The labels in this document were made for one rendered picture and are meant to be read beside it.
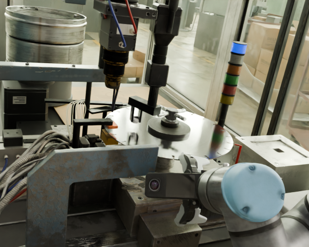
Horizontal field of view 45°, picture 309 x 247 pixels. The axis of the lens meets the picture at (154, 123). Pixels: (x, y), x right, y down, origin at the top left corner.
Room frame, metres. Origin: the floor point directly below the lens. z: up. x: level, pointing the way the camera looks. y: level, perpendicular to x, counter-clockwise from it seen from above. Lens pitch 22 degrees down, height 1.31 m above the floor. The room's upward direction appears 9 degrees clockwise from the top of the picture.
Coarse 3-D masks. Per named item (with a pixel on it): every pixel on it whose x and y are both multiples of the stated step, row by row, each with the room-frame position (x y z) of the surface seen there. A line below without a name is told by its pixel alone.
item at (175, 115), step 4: (164, 108) 0.90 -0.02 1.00; (168, 108) 0.89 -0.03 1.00; (172, 108) 0.89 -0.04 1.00; (164, 112) 0.86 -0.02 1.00; (168, 112) 0.87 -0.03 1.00; (172, 112) 0.87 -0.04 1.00; (176, 112) 0.87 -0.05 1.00; (180, 112) 0.90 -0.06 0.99; (160, 116) 0.85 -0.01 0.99; (168, 116) 0.87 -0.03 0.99; (172, 116) 0.87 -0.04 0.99; (176, 116) 0.87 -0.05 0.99; (180, 116) 0.86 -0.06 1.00; (168, 120) 0.87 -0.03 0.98; (172, 120) 0.87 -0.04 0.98; (184, 120) 0.85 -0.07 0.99
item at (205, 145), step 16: (112, 112) 0.94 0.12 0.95; (128, 112) 0.96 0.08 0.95; (144, 112) 0.98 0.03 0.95; (160, 112) 1.00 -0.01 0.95; (128, 128) 0.84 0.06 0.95; (144, 128) 0.86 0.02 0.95; (192, 128) 0.91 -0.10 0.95; (208, 128) 0.93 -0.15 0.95; (128, 144) 0.76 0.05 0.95; (144, 144) 0.77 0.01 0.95; (160, 144) 0.78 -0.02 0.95; (176, 144) 0.80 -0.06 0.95; (192, 144) 0.81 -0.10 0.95; (208, 144) 0.83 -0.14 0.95; (224, 144) 0.84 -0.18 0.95
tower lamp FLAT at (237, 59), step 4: (232, 52) 1.13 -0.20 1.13; (232, 56) 1.12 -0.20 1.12; (236, 56) 1.11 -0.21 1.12; (240, 56) 1.11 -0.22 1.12; (228, 60) 1.14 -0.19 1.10; (232, 60) 1.12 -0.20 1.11; (236, 60) 1.11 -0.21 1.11; (240, 60) 1.12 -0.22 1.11; (236, 64) 1.11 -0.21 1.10; (240, 64) 1.12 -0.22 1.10
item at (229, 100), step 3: (222, 93) 1.13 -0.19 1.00; (222, 96) 1.12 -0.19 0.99; (225, 96) 1.11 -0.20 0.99; (228, 96) 1.11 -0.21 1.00; (231, 96) 1.11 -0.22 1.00; (234, 96) 1.13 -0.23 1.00; (219, 99) 1.13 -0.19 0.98; (222, 99) 1.12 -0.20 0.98; (225, 99) 1.11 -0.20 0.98; (228, 99) 1.11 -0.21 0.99; (231, 99) 1.12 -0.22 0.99; (222, 102) 1.12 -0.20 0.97; (225, 102) 1.11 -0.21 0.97; (228, 102) 1.11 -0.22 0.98; (231, 102) 1.12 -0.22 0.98
